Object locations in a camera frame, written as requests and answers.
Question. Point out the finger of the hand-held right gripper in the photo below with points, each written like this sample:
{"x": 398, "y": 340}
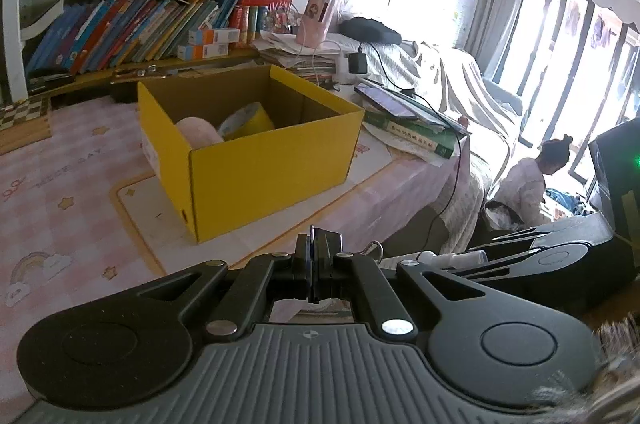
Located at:
{"x": 510, "y": 240}
{"x": 492, "y": 271}

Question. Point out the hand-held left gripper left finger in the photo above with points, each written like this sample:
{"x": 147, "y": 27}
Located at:
{"x": 304, "y": 269}

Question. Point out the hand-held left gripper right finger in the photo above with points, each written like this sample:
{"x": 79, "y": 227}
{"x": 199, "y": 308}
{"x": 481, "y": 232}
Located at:
{"x": 327, "y": 269}

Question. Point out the yellow cardboard box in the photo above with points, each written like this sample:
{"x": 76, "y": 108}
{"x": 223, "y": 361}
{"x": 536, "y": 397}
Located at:
{"x": 260, "y": 174}

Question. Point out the yellow tape roll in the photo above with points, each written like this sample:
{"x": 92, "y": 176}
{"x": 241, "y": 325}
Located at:
{"x": 250, "y": 124}

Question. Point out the pink plush toy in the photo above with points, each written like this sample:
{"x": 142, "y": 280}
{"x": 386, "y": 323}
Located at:
{"x": 200, "y": 134}

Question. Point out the green thick book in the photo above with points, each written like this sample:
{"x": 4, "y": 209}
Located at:
{"x": 410, "y": 135}

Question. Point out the white sofa cover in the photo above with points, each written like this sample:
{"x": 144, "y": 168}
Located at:
{"x": 450, "y": 79}

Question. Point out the black smartphone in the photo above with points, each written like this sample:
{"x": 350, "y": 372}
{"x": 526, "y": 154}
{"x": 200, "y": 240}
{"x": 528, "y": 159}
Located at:
{"x": 385, "y": 101}

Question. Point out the white power strip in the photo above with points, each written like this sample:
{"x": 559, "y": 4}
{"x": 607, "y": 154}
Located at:
{"x": 342, "y": 71}

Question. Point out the black power adapter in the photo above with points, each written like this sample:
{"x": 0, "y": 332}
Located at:
{"x": 358, "y": 64}

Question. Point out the stack of papers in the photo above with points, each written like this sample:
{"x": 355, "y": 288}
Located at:
{"x": 290, "y": 54}

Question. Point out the grey curtain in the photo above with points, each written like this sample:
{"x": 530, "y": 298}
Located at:
{"x": 500, "y": 14}

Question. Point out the orange white small carton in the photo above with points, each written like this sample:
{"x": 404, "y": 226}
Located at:
{"x": 215, "y": 36}
{"x": 202, "y": 51}

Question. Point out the pink cup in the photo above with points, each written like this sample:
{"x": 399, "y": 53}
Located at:
{"x": 314, "y": 21}

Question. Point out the row of colourful books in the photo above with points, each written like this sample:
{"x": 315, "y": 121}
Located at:
{"x": 125, "y": 29}

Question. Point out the checkered wooden box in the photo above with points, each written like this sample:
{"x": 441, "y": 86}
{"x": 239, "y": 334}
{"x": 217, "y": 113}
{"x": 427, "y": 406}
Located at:
{"x": 25, "y": 121}

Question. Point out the white bookshelf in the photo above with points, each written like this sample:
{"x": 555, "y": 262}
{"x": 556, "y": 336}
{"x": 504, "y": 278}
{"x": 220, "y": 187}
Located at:
{"x": 12, "y": 4}

